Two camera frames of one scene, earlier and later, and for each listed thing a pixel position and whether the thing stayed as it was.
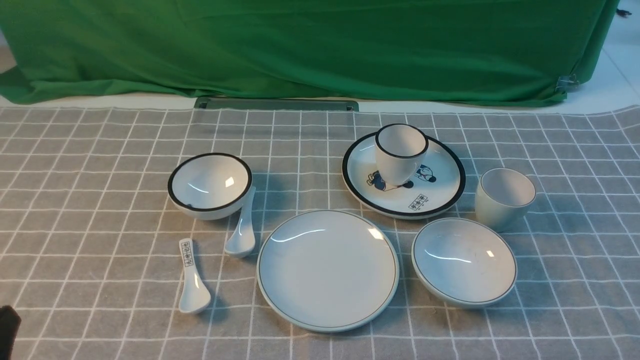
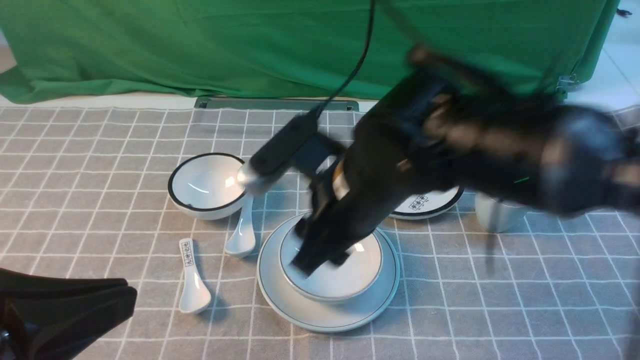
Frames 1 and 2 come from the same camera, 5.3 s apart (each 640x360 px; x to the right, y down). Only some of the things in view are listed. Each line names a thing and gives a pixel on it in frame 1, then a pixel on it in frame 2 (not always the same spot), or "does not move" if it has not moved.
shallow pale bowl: x=463 y=263 -> x=359 y=274
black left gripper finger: x=10 y=322 -> x=46 y=317
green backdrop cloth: x=474 y=51 does not move
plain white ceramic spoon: x=242 y=241 does not move
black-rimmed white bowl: x=209 y=186 does not move
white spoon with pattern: x=195 y=297 does not move
